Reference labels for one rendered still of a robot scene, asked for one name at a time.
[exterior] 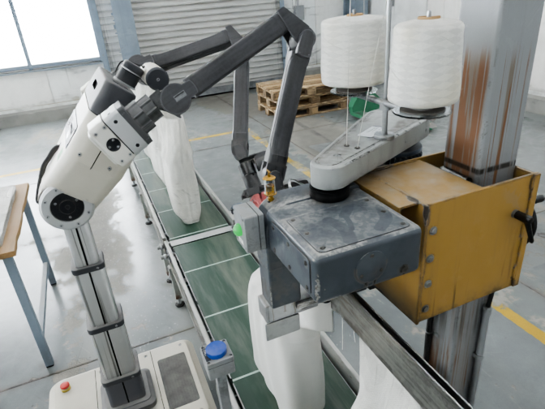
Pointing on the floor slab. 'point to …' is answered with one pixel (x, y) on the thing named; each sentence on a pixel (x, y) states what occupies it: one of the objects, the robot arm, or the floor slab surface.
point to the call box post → (223, 392)
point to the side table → (8, 250)
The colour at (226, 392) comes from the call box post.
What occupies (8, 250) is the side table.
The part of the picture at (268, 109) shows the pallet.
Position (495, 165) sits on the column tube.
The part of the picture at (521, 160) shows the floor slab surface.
